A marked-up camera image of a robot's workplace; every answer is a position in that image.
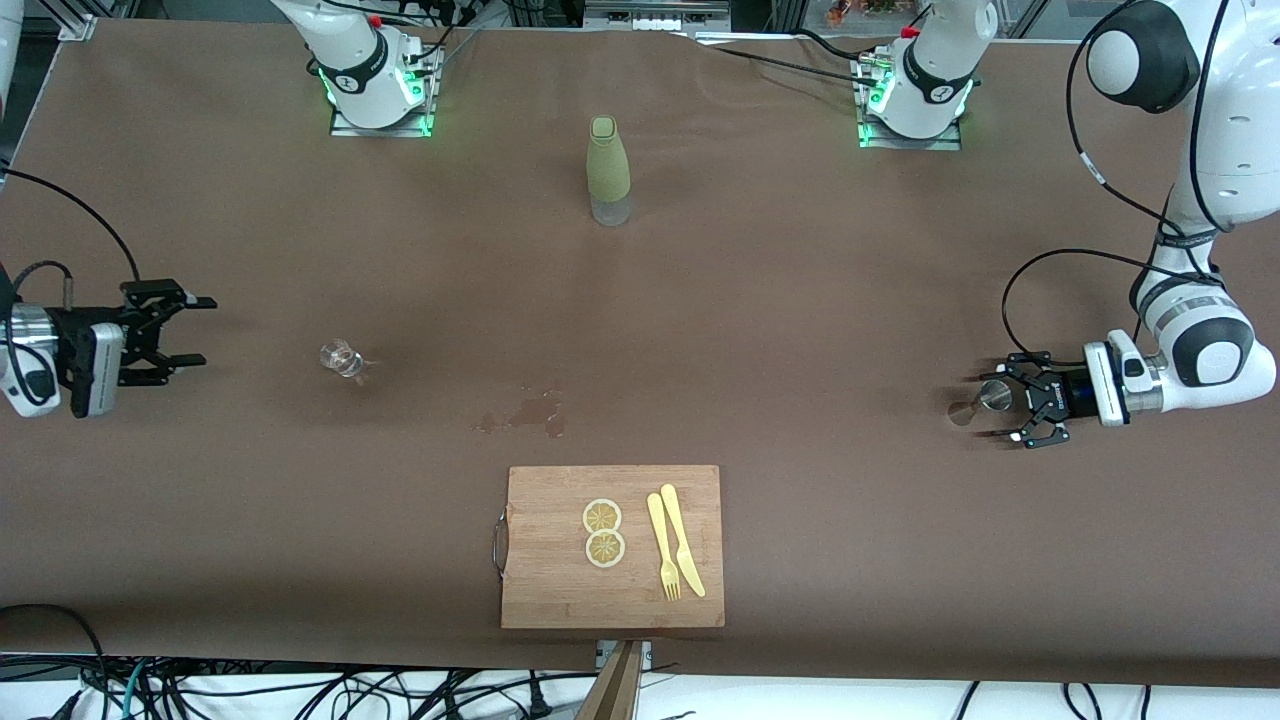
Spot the grey metal equipment rack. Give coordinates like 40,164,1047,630
583,0,733,37

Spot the black base power cable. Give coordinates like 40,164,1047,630
690,28,883,89

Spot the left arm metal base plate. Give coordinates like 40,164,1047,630
855,55,964,151

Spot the steel jigger measuring cup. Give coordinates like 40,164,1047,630
948,380,1013,428

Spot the yellow plastic knife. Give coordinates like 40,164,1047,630
660,483,707,598

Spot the aluminium frame profile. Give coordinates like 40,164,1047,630
40,0,96,41

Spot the yellow plastic fork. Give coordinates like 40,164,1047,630
646,492,682,602

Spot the brown table cloth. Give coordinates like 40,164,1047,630
0,18,1280,689

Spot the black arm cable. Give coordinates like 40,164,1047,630
0,168,141,301
1003,0,1233,353

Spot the wooden post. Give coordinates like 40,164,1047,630
577,640,643,720

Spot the green sleeved glass bottle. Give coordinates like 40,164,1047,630
586,116,633,227

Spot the clear glass shaker cup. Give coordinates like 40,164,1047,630
319,339,366,379

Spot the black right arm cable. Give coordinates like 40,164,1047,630
0,168,141,301

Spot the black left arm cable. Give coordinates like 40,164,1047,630
1003,0,1233,353

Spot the teal floor cable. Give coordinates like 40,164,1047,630
118,660,151,720

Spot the black looped floor cable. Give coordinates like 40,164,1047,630
0,603,111,720

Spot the wooden cutting board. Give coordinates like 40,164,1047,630
491,465,726,630

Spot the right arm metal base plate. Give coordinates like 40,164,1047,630
328,45,444,139

